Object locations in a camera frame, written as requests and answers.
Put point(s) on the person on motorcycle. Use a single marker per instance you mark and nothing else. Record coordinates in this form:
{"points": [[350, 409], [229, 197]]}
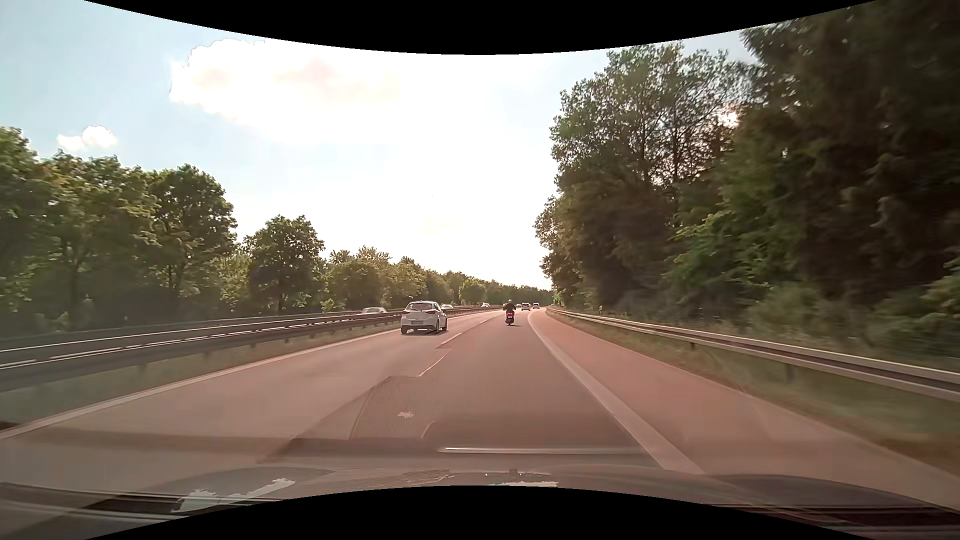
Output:
{"points": [[509, 311]]}

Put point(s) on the queue of distant cars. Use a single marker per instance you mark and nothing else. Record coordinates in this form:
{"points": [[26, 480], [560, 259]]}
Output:
{"points": [[528, 306]]}

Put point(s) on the white car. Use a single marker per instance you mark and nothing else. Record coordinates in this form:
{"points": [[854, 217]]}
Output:
{"points": [[423, 316]]}

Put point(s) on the grey asphalt road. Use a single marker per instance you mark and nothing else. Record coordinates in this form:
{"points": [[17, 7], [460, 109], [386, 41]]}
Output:
{"points": [[487, 360]]}

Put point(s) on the silver car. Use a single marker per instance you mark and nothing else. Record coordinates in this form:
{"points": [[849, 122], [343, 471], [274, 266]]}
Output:
{"points": [[373, 310]]}

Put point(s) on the car's own bonnet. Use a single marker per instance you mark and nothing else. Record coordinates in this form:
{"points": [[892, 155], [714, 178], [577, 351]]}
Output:
{"points": [[480, 478]]}

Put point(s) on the row of trees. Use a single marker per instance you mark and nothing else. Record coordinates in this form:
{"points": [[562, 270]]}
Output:
{"points": [[772, 187], [150, 255]]}

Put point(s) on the grass median strip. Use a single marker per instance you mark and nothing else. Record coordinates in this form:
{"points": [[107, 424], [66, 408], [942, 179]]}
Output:
{"points": [[150, 379]]}

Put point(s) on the grass verge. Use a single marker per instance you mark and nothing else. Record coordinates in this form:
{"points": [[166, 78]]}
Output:
{"points": [[825, 397]]}

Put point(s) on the metal guard rail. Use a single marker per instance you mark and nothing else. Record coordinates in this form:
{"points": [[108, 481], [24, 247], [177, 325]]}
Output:
{"points": [[787, 352], [150, 341]]}

